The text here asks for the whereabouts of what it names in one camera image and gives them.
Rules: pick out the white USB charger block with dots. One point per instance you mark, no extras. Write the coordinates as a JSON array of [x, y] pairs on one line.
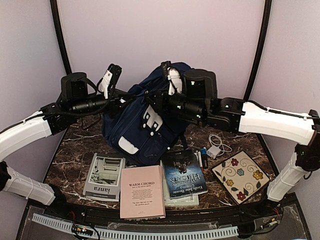
[[213, 151]]

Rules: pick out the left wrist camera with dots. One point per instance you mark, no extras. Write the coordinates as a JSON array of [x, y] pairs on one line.
[[109, 80]]

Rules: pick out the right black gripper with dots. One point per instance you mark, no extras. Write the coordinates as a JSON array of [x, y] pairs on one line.
[[161, 105]]

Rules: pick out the navy blue student backpack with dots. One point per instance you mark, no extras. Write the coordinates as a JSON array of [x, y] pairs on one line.
[[138, 132]]

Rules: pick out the left black frame post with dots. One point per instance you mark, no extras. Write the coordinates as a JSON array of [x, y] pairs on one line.
[[60, 36]]

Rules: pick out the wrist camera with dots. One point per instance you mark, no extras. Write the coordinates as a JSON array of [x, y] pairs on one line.
[[109, 80], [173, 76]]

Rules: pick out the right black frame post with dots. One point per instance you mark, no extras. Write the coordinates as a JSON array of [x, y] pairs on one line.
[[259, 49]]

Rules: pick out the pink Warm Chord book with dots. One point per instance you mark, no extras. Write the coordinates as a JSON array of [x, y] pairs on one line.
[[141, 193]]

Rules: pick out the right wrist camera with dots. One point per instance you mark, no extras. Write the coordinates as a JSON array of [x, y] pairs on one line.
[[173, 76]]

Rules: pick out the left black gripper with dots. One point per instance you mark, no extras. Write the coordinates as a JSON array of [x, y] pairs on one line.
[[116, 105]]

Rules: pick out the floral square plate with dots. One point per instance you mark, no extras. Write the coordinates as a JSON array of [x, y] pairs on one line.
[[241, 176]]

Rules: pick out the small circuit board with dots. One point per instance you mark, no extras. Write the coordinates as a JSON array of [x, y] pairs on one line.
[[81, 231]]

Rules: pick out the black frame post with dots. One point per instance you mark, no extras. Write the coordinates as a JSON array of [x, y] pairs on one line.
[[259, 49], [60, 36]]

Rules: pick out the Wuthering Heights dark book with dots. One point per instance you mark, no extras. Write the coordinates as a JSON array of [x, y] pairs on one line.
[[183, 174]]

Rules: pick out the grey ianra magazine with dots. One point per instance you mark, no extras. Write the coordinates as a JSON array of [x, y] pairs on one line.
[[103, 182]]

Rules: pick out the pale green thin book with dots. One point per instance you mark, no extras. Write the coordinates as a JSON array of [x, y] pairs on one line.
[[191, 200]]

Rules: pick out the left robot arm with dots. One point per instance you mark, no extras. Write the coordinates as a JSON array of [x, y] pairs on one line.
[[79, 98]]

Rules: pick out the grey slotted cable duct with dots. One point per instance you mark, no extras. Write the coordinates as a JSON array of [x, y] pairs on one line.
[[122, 231]]

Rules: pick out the black marker blue cap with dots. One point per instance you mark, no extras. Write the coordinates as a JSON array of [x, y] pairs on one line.
[[204, 158]]

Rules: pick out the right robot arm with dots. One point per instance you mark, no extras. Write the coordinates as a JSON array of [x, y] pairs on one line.
[[197, 102]]

